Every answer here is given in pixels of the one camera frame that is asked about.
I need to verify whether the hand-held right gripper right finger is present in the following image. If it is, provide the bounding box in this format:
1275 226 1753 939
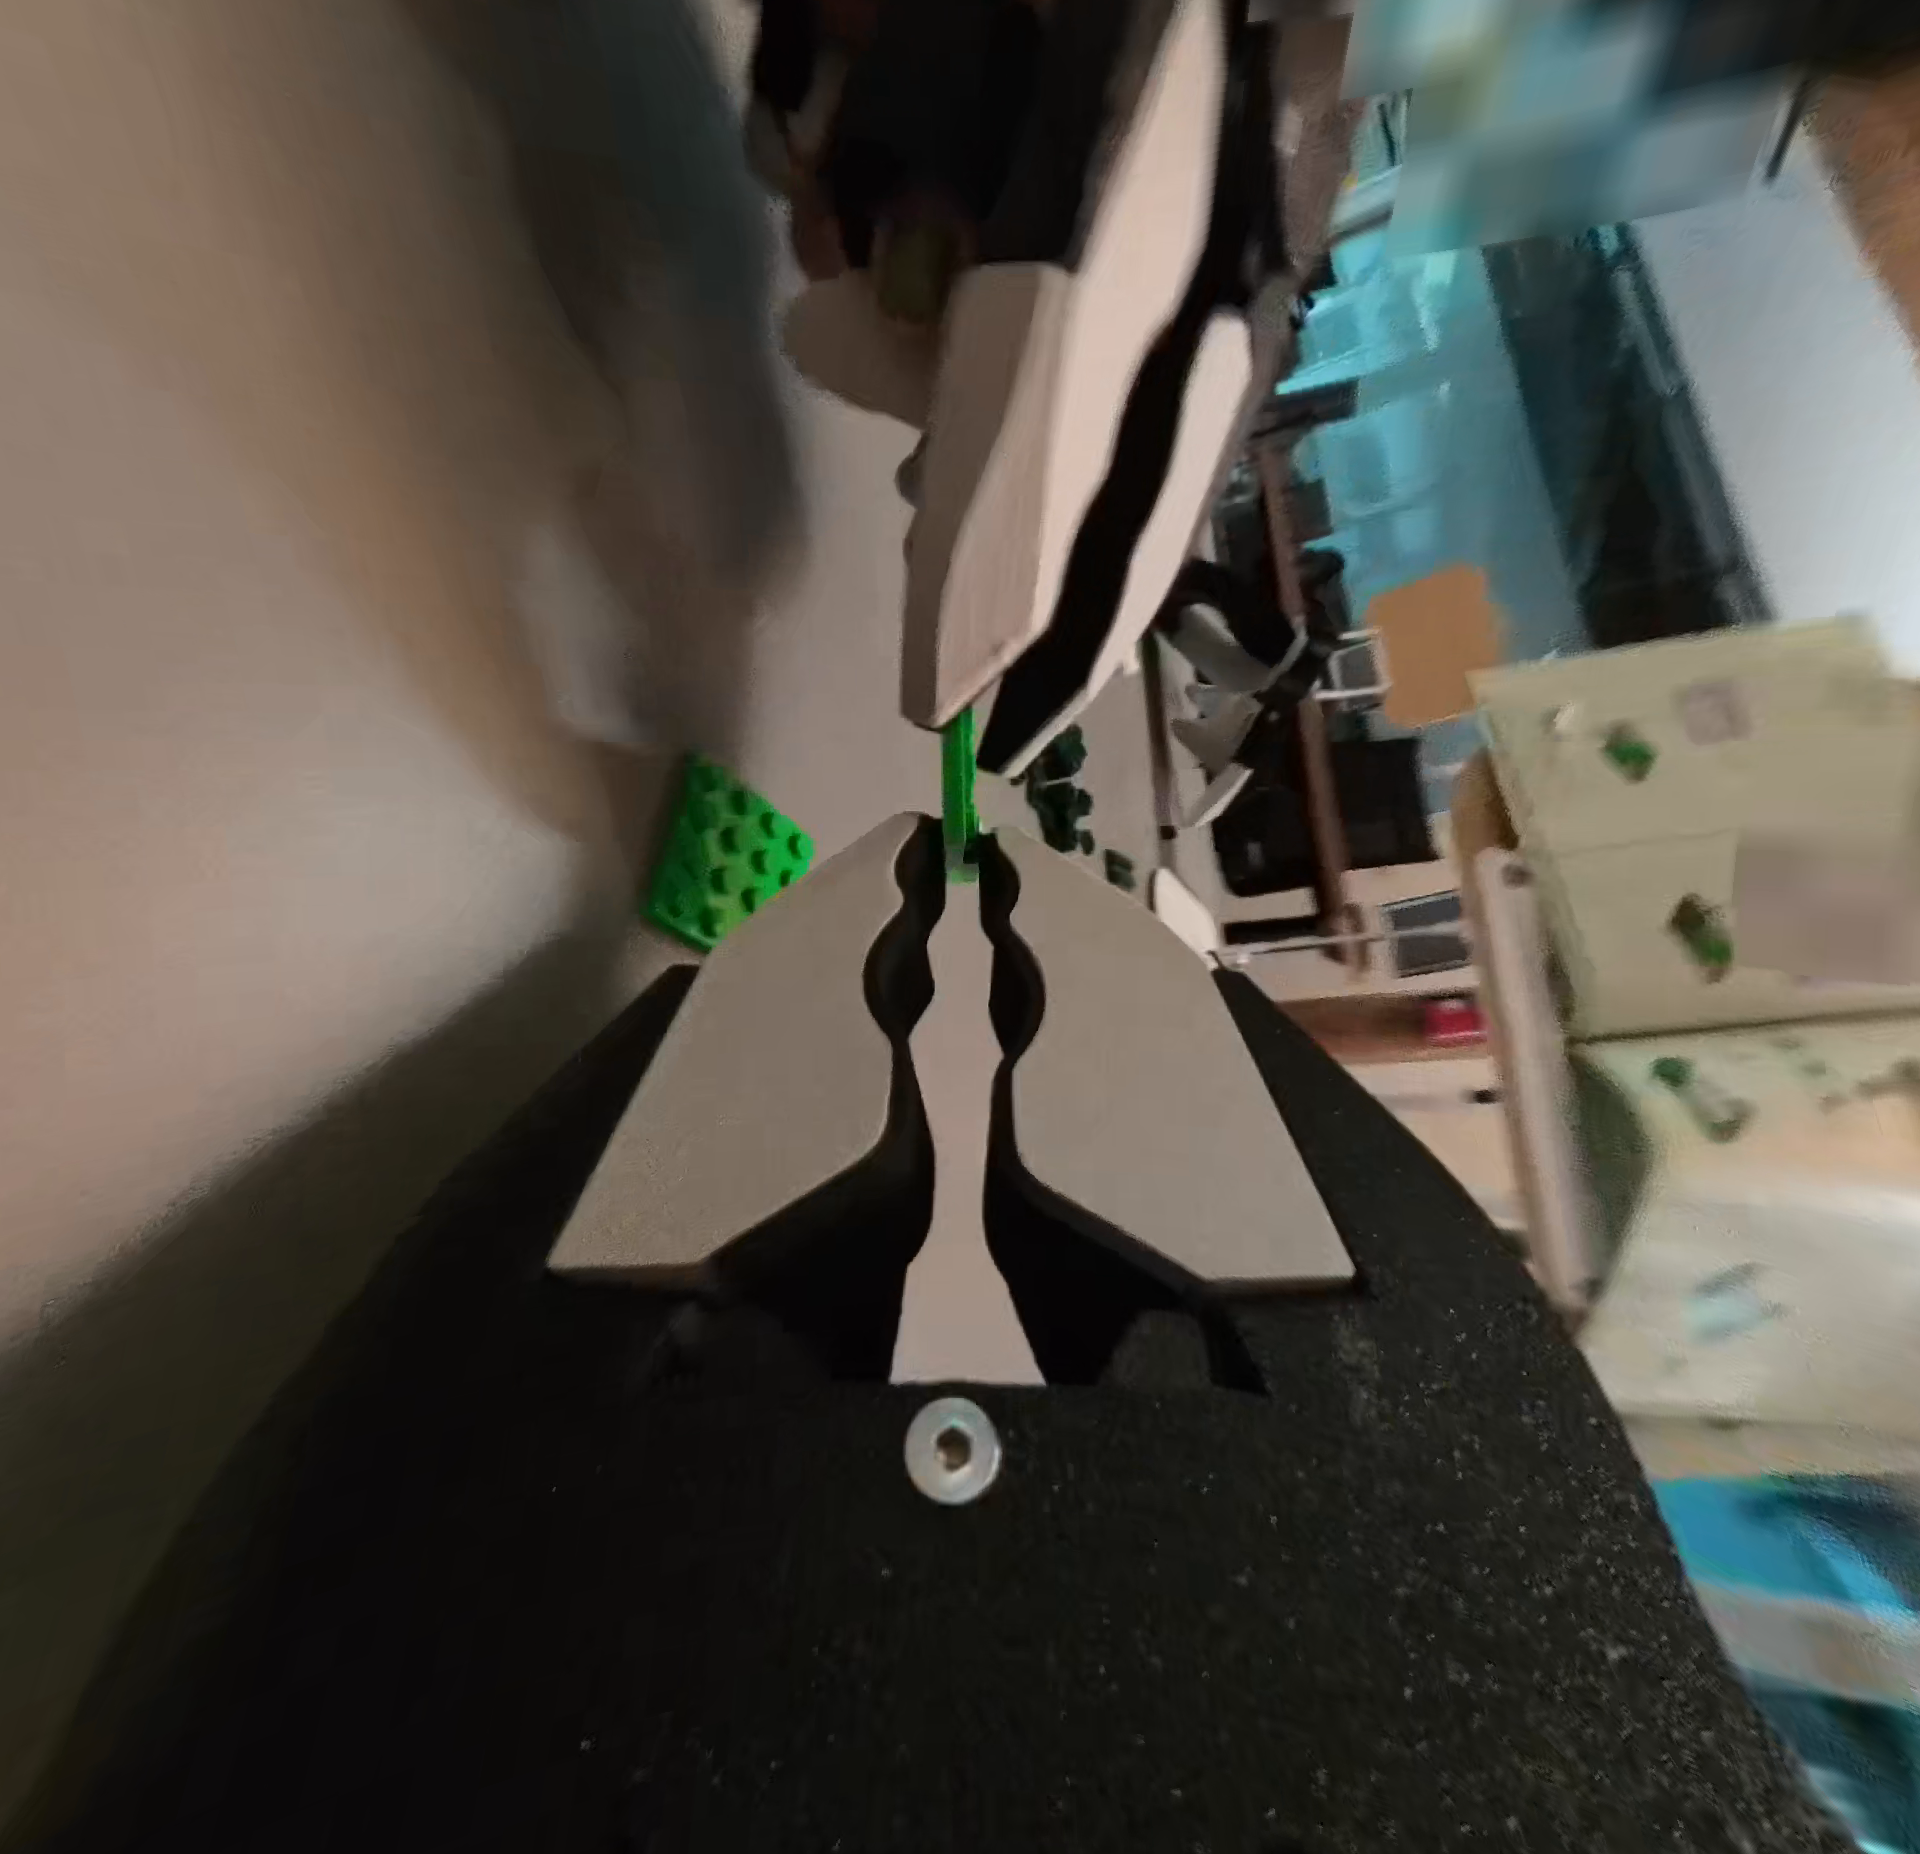
979 825 1356 1386

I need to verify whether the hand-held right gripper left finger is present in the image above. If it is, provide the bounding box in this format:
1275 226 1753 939
545 811 945 1384

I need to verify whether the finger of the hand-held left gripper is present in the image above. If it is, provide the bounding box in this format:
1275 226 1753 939
897 0 1229 733
975 302 1259 780

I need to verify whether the pile of dark green pieces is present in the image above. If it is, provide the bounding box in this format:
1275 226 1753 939
1017 726 1144 895

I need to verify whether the bright green square lego plate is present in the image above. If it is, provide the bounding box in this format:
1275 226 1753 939
643 751 816 956
939 701 988 892

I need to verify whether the lego instruction booklet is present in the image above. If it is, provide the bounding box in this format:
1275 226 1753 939
1479 618 1920 1436

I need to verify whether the person's left hand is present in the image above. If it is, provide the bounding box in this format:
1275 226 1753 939
792 0 1063 293

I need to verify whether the spare black white gripper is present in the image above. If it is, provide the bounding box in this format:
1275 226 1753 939
1156 544 1359 834

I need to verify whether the brown board on clear stand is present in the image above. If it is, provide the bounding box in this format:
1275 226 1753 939
1318 563 1508 733

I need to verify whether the white book stand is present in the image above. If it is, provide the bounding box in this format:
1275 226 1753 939
1447 751 1616 1331

